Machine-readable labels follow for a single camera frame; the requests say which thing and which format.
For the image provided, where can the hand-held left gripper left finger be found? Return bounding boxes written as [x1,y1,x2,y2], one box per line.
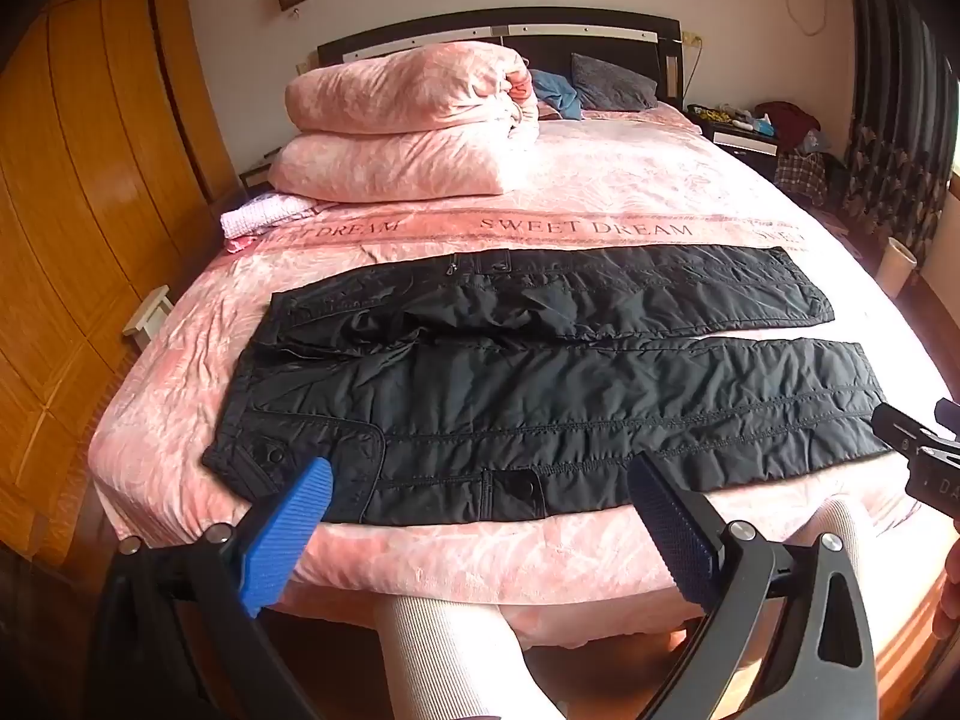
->
[90,456,335,720]

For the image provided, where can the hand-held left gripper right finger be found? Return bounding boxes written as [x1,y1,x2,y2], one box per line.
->
[626,451,878,720]

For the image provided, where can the black quilted pants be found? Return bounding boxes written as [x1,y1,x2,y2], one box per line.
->
[223,244,912,527]

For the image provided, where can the person's right hand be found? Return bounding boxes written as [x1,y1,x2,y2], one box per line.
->
[932,540,960,642]

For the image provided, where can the white waste bin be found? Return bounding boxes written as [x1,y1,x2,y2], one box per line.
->
[876,238,917,297]

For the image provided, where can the person's left leg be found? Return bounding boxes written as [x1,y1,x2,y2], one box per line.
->
[373,596,563,720]

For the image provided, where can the small white stool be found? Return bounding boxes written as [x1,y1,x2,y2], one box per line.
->
[122,285,175,350]

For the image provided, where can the plaid cloth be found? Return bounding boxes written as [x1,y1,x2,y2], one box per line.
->
[774,150,830,200]

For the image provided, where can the white pink folded cloth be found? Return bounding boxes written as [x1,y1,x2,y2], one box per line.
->
[220,193,316,237]

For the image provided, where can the dark patterned curtain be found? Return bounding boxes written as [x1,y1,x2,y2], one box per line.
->
[840,0,957,241]

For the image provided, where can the dark red garment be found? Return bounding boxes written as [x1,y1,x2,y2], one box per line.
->
[754,100,822,143]

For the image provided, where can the dark nightstand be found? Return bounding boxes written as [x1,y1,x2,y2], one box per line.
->
[686,105,785,158]

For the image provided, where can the bed with pink sheet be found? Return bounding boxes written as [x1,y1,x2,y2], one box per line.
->
[88,101,960,650]

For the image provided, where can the wooden wardrobe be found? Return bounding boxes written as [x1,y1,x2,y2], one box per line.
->
[0,0,241,563]

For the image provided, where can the folded pink quilt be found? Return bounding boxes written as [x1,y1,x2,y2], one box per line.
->
[268,41,541,203]

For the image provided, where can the blue garment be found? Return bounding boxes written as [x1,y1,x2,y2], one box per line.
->
[531,69,582,121]

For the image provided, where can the grey pillow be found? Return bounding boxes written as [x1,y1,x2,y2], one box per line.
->
[570,52,659,112]

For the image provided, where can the dark wooden headboard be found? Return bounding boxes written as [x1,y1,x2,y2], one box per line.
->
[317,7,683,110]

